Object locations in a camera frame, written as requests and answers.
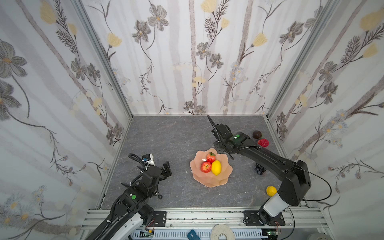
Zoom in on yellow fake lemon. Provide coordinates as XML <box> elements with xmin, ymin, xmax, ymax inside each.
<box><xmin>211</xmin><ymin>160</ymin><xmax>222</xmax><ymax>176</ymax></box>
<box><xmin>266</xmin><ymin>186</ymin><xmax>277</xmax><ymax>197</ymax></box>

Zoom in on red yellow fake peach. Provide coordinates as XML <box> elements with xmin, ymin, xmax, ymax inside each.
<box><xmin>200</xmin><ymin>162</ymin><xmax>212</xmax><ymax>173</ymax></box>

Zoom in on pink scalloped fruit bowl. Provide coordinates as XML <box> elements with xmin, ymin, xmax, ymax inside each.
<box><xmin>190</xmin><ymin>148</ymin><xmax>233</xmax><ymax>188</ymax></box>

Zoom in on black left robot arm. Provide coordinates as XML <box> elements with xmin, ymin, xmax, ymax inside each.
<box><xmin>87</xmin><ymin>161</ymin><xmax>172</xmax><ymax>240</ymax></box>

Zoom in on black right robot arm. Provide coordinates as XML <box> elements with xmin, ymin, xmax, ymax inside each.
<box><xmin>208</xmin><ymin>116</ymin><xmax>312</xmax><ymax>225</ymax></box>

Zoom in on dark brown round fruit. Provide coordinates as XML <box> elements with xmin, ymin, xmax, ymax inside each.
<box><xmin>252</xmin><ymin>131</ymin><xmax>263</xmax><ymax>139</ymax></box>

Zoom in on magenta fake dragon fruit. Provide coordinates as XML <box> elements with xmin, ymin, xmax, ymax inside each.
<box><xmin>258</xmin><ymin>139</ymin><xmax>269</xmax><ymax>148</ymax></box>

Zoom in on dark fake grape bunch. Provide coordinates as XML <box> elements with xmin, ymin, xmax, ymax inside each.
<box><xmin>255</xmin><ymin>164</ymin><xmax>267</xmax><ymax>176</ymax></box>

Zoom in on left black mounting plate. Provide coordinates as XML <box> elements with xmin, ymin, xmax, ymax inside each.
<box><xmin>143</xmin><ymin>211</ymin><xmax>167</xmax><ymax>228</ymax></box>

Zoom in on black mounting plate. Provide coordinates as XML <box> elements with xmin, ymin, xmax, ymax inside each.
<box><xmin>243</xmin><ymin>211</ymin><xmax>286</xmax><ymax>227</ymax></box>
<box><xmin>143</xmin><ymin>211</ymin><xmax>167</xmax><ymax>228</ymax></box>

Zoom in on white tape roll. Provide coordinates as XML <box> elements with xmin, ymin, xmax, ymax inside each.
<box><xmin>210</xmin><ymin>224</ymin><xmax>236</xmax><ymax>240</ymax></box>

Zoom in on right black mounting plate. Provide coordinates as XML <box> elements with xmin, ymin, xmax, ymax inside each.
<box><xmin>243</xmin><ymin>211</ymin><xmax>286</xmax><ymax>227</ymax></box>

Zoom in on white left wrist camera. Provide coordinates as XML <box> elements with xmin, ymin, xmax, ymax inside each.
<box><xmin>142</xmin><ymin>154</ymin><xmax>155</xmax><ymax>166</ymax></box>

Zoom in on blue tool handle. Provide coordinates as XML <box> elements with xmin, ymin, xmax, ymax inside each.
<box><xmin>187</xmin><ymin>230</ymin><xmax>201</xmax><ymax>240</ymax></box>

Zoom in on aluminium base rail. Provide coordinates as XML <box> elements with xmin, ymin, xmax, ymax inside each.
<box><xmin>78</xmin><ymin>206</ymin><xmax>334</xmax><ymax>240</ymax></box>

